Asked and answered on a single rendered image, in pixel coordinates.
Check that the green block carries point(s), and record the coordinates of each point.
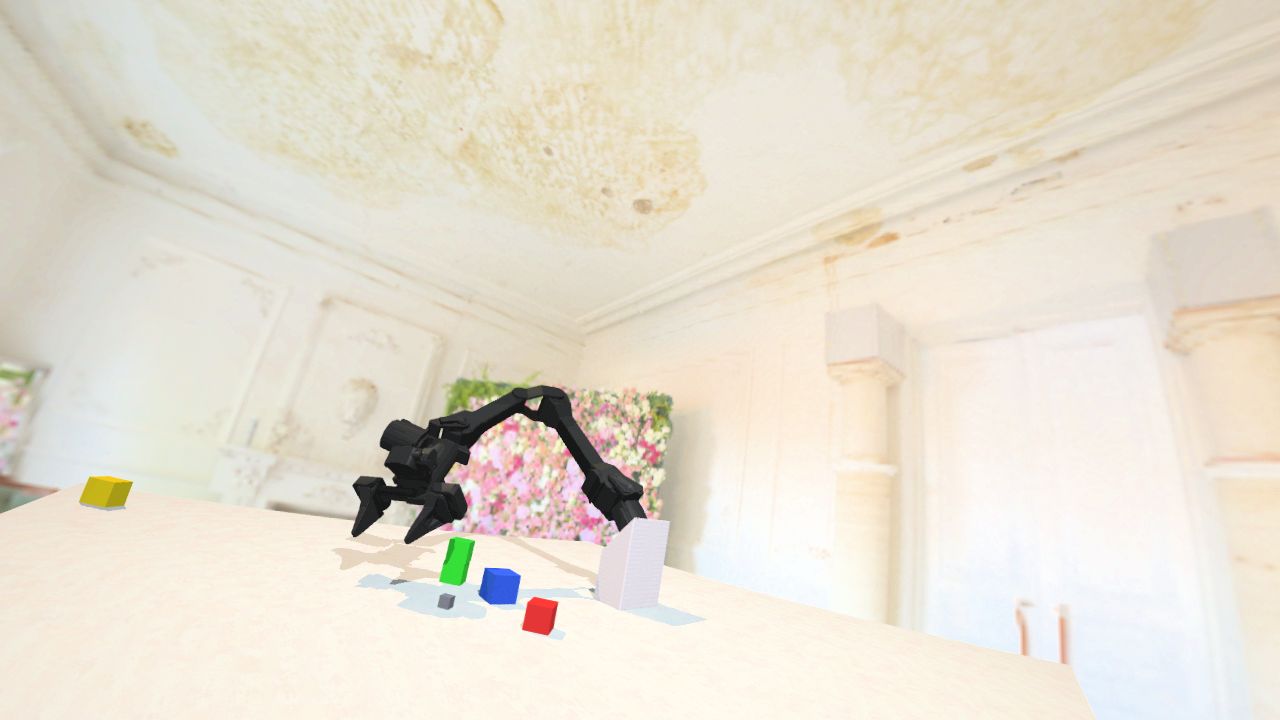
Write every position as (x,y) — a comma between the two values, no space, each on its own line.
(460,550)
(454,573)

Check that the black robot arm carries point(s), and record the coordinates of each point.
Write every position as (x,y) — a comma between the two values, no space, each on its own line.
(413,450)

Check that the blue block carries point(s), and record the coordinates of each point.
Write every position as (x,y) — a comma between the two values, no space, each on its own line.
(499,586)

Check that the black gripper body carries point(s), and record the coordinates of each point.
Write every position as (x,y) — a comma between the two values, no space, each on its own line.
(413,492)

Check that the yellow cube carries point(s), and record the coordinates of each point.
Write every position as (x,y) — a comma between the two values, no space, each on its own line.
(106,491)

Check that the red block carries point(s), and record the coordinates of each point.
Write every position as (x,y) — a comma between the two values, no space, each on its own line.
(540,616)

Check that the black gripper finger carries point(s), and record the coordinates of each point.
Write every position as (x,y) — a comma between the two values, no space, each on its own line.
(369,511)
(435,514)

